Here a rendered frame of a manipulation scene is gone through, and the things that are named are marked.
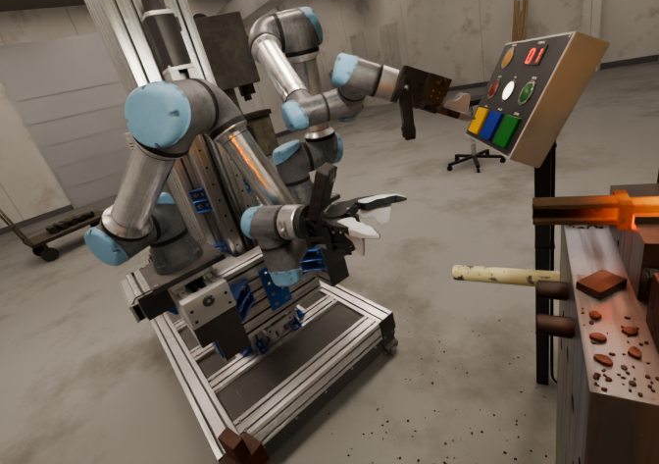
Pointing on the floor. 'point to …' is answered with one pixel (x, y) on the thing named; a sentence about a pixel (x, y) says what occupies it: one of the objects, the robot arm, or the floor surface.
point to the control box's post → (542, 268)
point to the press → (235, 70)
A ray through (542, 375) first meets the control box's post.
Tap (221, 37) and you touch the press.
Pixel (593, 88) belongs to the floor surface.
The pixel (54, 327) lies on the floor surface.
